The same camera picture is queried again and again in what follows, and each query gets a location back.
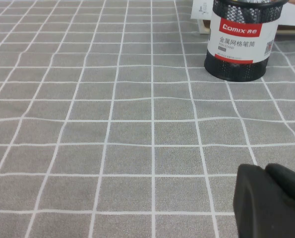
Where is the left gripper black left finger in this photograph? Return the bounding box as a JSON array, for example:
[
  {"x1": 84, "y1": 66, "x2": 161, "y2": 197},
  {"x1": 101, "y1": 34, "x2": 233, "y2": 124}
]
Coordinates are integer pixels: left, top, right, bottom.
[{"x1": 234, "y1": 163, "x2": 295, "y2": 238}]

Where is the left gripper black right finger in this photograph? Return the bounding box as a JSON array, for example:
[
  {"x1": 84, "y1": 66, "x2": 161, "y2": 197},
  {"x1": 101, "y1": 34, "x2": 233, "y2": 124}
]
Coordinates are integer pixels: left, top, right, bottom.
[{"x1": 265, "y1": 163, "x2": 295, "y2": 214}]

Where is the black mesh pen holder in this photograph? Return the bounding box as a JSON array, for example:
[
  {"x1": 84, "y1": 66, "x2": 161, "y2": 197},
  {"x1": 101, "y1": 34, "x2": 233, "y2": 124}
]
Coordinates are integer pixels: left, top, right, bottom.
[{"x1": 203, "y1": 0, "x2": 289, "y2": 82}]

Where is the grey white-checked tablecloth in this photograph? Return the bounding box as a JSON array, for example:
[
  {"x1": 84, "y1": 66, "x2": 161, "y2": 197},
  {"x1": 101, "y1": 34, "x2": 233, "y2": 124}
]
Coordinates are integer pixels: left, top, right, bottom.
[{"x1": 0, "y1": 0, "x2": 295, "y2": 238}]

